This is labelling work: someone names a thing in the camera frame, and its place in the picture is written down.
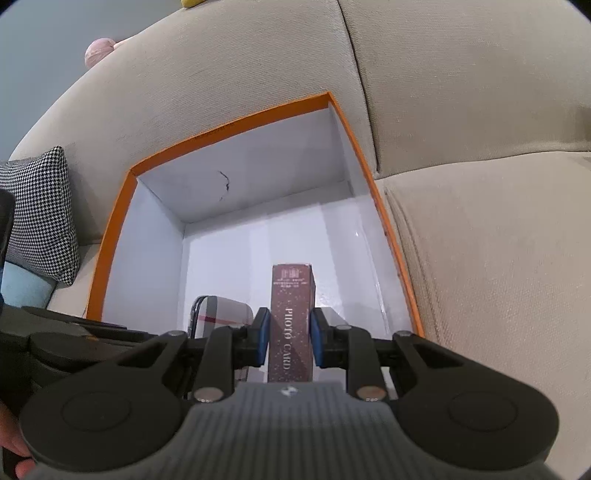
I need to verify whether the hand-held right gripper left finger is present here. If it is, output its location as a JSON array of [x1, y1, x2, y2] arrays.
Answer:
[[111, 308, 271, 402]]

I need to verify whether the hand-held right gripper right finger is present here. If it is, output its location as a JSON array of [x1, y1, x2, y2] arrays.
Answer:
[[309, 308, 472, 402]]

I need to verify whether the brown photo card box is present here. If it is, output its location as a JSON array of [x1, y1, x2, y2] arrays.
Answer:
[[267, 263, 319, 384]]

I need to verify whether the plaid case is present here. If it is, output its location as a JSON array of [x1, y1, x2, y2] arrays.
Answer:
[[187, 295, 266, 384]]

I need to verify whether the orange cardboard box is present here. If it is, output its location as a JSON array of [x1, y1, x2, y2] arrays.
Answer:
[[85, 91, 426, 398]]

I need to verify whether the person's left hand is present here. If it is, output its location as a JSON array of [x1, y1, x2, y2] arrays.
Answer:
[[0, 401, 36, 479]]

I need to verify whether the light blue cushion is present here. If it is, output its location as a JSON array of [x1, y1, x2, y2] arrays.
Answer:
[[0, 263, 58, 309]]

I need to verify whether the houndstooth cushion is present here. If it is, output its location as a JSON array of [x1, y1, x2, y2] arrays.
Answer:
[[0, 146, 80, 287]]

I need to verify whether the beige sofa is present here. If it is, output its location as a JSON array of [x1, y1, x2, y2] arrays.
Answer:
[[9, 0, 591, 480]]

